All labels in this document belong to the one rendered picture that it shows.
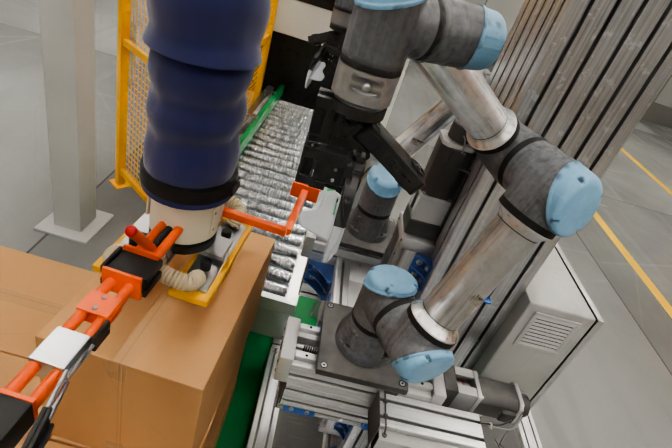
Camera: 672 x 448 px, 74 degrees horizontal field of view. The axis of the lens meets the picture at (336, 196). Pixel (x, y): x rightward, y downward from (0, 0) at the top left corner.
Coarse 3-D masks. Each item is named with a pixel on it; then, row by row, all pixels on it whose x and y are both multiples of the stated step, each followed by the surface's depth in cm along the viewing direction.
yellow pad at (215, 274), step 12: (228, 228) 126; (240, 228) 131; (240, 240) 128; (228, 252) 121; (192, 264) 114; (204, 264) 112; (216, 264) 116; (228, 264) 118; (216, 276) 114; (204, 288) 109; (216, 288) 111; (192, 300) 106; (204, 300) 106
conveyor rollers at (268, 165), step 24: (264, 120) 327; (288, 120) 336; (264, 144) 296; (288, 144) 305; (240, 168) 265; (264, 168) 274; (288, 168) 282; (240, 192) 242; (264, 192) 250; (288, 192) 259; (264, 216) 228; (288, 216) 236; (288, 240) 220; (288, 264) 205; (264, 288) 189
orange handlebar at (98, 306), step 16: (304, 192) 135; (224, 208) 118; (160, 224) 106; (256, 224) 117; (272, 224) 118; (288, 224) 120; (128, 288) 88; (80, 304) 82; (96, 304) 83; (112, 304) 84; (80, 320) 80; (96, 320) 81; (112, 320) 84; (32, 368) 71; (16, 384) 68; (48, 384) 69
